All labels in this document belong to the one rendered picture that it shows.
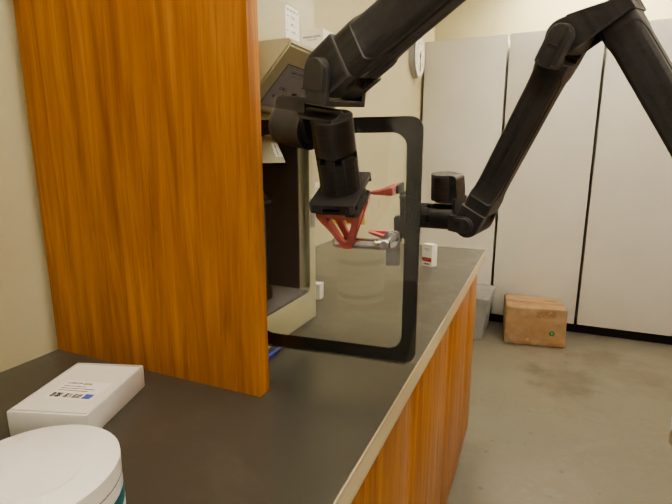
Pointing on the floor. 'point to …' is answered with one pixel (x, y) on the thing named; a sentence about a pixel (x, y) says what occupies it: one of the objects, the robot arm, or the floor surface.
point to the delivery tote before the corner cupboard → (482, 309)
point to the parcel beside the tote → (534, 321)
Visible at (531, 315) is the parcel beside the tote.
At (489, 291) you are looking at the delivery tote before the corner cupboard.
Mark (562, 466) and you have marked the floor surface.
